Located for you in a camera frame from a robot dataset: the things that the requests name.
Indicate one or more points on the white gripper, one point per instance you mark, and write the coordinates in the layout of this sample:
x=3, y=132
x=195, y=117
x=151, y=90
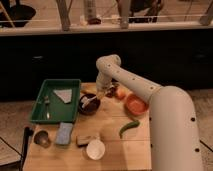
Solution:
x=102, y=87

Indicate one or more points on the white dish brush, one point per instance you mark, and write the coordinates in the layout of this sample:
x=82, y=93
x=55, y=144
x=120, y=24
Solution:
x=86, y=102

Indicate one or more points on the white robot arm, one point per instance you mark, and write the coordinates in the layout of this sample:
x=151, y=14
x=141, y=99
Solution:
x=174, y=131

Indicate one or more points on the dark purple bowl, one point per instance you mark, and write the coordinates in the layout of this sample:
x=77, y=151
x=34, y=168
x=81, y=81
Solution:
x=91, y=108

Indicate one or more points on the dark red food item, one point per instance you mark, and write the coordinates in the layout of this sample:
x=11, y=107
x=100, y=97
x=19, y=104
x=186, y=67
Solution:
x=112, y=90

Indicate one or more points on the yellow food item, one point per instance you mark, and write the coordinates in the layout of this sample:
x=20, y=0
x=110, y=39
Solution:
x=88, y=90

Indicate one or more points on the orange fruit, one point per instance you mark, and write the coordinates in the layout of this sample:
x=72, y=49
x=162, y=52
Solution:
x=120, y=94

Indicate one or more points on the grey triangular cloth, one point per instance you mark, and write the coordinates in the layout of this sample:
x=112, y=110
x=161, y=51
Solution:
x=65, y=95

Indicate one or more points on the green plastic tray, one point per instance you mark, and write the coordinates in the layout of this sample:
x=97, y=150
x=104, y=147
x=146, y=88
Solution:
x=59, y=111

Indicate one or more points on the green chili pepper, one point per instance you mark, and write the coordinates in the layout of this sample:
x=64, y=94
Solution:
x=129, y=125

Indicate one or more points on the metal spoon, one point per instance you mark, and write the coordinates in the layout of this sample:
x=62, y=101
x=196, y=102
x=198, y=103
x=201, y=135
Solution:
x=47, y=102

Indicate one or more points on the blue sponge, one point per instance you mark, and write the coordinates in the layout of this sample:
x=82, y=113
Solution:
x=63, y=134

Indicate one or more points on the white cup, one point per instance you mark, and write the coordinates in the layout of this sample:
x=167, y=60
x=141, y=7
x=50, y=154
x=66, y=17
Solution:
x=95, y=149

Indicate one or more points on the small metal cup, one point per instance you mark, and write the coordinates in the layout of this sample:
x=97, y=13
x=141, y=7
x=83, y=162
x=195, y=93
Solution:
x=41, y=138

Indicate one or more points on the black clamp handle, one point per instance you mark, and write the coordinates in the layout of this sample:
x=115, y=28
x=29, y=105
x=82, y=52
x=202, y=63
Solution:
x=28, y=132

